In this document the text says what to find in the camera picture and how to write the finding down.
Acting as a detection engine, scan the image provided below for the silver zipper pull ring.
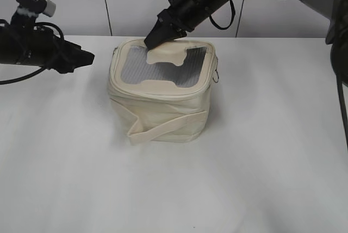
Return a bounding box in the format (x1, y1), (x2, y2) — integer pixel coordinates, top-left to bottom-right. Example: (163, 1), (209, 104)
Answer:
(212, 56), (221, 83)

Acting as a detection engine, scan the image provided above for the cream canvas zipper bag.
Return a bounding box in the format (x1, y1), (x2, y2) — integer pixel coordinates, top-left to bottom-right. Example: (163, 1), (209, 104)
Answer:
(108, 39), (219, 144)

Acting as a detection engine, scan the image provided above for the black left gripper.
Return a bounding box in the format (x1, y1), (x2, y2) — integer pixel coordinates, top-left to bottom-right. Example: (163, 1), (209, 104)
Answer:
(1, 19), (95, 74)

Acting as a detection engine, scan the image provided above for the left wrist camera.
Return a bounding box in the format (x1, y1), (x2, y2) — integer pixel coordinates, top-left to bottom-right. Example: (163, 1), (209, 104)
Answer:
(10, 0), (56, 27)

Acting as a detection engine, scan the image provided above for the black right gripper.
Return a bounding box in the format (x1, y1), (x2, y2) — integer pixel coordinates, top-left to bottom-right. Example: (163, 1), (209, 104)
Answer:
(144, 0), (236, 50)

